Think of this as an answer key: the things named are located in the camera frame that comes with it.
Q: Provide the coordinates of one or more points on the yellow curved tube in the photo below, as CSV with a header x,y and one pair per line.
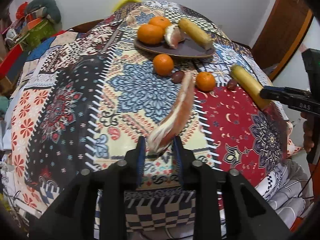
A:
x,y
122,3

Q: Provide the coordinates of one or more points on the dark red date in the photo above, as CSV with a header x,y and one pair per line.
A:
x,y
232,85
177,76

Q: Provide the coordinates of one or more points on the wooden wardrobe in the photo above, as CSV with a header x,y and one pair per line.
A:
x,y
282,34

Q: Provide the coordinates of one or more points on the dark oval plate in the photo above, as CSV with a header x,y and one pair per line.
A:
x,y
187,49

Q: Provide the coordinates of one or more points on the patchwork patterned bedspread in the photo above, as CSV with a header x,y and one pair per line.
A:
x,y
86,100

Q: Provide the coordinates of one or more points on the red plastic bag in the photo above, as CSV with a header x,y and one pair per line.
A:
x,y
20,11

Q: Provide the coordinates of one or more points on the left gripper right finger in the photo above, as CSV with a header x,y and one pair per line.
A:
x,y
227,205

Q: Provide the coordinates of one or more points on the orange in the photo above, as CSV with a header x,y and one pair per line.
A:
x,y
205,81
160,21
150,34
163,64

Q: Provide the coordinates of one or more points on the green storage box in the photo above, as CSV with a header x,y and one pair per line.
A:
x,y
36,35

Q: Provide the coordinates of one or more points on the yellow sugarcane piece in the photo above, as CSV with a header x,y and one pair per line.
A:
x,y
250,85
198,35

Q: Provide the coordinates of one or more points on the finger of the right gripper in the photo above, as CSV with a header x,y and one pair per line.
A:
x,y
295,99

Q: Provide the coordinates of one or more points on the red flat box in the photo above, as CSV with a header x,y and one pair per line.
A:
x,y
10,59

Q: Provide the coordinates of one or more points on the grey plush pillow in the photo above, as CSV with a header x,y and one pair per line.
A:
x,y
44,9

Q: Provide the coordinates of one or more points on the small pomelo segment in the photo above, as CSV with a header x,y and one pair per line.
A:
x,y
173,36

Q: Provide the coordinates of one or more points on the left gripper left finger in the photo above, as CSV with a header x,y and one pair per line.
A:
x,y
72,214

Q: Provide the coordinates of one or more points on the large pomelo segment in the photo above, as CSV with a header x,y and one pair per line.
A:
x,y
172,125

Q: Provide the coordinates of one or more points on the person's hand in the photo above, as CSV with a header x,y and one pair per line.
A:
x,y
308,143

